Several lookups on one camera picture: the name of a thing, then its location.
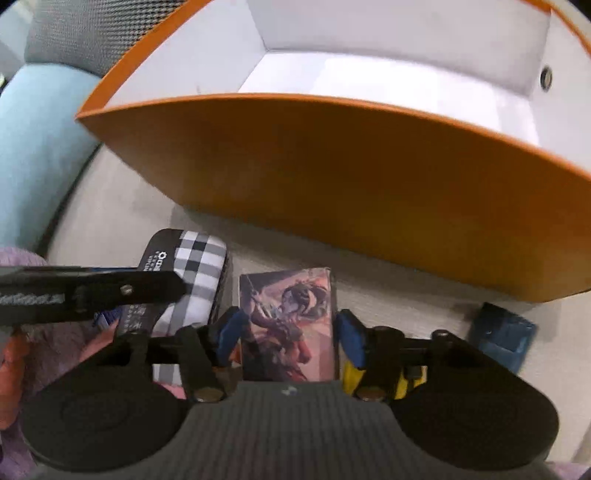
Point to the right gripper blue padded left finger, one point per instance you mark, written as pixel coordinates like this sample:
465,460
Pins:
224,334

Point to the anime art card box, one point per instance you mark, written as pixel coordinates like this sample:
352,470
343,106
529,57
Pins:
289,337

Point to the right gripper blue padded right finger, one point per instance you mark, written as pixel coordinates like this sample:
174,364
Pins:
352,335

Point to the plaid black white box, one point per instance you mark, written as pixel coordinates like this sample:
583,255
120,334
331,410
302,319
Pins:
199,260

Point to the light blue cushion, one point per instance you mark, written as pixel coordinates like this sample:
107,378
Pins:
43,148

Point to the yellow blue object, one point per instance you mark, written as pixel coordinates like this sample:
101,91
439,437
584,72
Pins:
410,378

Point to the person's left hand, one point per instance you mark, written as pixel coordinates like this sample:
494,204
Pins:
12,374

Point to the orange white storage box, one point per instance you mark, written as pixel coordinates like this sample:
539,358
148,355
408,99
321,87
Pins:
448,136

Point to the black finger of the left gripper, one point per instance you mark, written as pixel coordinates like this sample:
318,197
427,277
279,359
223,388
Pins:
43,295

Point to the blue card box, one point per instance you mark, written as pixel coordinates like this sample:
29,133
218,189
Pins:
502,335

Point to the grey checked cushion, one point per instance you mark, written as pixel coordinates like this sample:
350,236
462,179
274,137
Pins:
91,35

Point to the beige grey sofa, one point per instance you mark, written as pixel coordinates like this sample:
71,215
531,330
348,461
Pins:
113,213

